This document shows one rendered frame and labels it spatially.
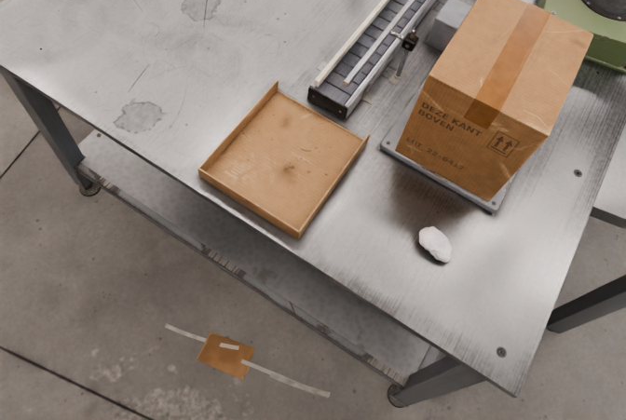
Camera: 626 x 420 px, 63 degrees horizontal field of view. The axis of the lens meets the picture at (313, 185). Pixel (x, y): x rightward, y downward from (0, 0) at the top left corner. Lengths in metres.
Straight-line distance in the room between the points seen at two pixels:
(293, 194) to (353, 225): 0.15
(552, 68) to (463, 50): 0.17
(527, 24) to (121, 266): 1.53
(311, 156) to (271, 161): 0.09
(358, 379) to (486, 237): 0.87
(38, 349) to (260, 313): 0.74
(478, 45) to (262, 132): 0.50
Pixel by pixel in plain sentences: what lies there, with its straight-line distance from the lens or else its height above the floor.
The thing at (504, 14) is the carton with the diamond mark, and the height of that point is 1.12.
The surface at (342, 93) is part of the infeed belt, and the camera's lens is 1.22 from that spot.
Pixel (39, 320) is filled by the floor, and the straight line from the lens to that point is 2.02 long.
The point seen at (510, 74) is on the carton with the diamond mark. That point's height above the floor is 1.12.
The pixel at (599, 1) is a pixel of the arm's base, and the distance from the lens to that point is 1.65.
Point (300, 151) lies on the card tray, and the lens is 1.17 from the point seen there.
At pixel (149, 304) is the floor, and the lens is 1.93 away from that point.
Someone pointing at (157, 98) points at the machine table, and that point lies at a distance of 1.28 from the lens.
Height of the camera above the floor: 1.83
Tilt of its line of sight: 62 degrees down
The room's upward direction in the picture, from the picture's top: 12 degrees clockwise
